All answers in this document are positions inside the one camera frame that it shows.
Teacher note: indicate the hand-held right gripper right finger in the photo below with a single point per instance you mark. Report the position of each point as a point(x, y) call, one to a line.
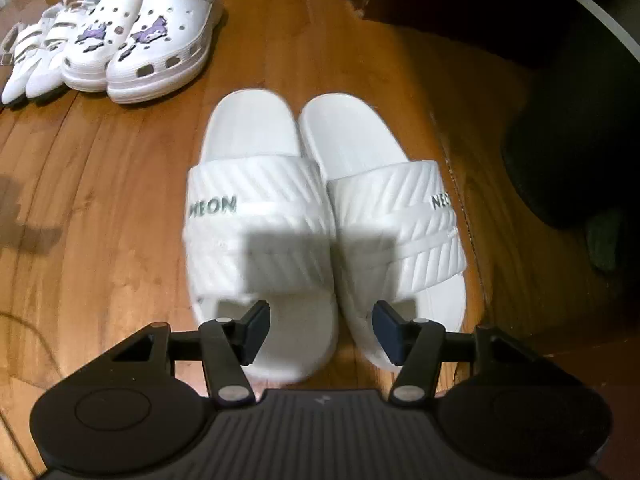
point(387, 332)

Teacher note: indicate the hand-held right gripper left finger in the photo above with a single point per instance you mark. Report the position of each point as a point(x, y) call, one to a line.
point(257, 332)

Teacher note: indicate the white slide sandal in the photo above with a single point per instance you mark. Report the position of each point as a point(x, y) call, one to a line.
point(360, 140)
point(250, 160)

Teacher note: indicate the white clog with purple charms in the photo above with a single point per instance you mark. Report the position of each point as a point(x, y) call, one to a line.
point(82, 67)
point(127, 85)

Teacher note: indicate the dark bulky object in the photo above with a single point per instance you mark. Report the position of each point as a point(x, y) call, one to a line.
point(565, 160)

